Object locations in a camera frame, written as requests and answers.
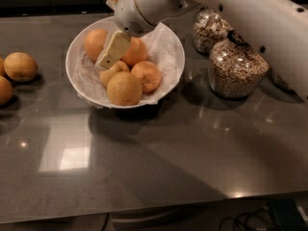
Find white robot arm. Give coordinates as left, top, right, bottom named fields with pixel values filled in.
left=108, top=0, right=308, bottom=102

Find glass cereal jar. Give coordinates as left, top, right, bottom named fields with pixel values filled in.
left=208, top=30, right=270, bottom=99
left=192, top=7, right=232, bottom=55

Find black cables under table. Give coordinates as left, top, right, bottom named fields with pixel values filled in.
left=218, top=207, right=273, bottom=231

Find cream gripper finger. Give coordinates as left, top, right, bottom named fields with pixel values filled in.
left=106, top=0, right=119, bottom=11
left=94, top=30, right=131, bottom=71

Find black box under table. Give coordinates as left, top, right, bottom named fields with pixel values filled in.
left=269, top=199, right=308, bottom=231

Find front glass cereal jar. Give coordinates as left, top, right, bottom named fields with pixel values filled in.
left=208, top=30, right=270, bottom=99

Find white paper bowl liner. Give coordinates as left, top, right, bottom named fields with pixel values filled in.
left=71, top=22, right=182, bottom=110

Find orange at bowl front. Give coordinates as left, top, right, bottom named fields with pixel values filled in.
left=107, top=71, right=142, bottom=106

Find white bowl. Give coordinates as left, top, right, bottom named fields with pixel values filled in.
left=64, top=15, right=186, bottom=110

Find orange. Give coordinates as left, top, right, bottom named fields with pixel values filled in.
left=84, top=29, right=108, bottom=62
left=121, top=38, right=147, bottom=66
left=99, top=61, right=130, bottom=88
left=0, top=76, right=13, bottom=105
left=131, top=61, right=162, bottom=93
left=4, top=52, right=39, bottom=82
left=107, top=71, right=142, bottom=106

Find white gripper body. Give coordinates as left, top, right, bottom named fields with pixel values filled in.
left=115, top=0, right=180, bottom=38

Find back left glass cereal jar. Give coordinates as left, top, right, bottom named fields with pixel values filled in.
left=192, top=7, right=232, bottom=55

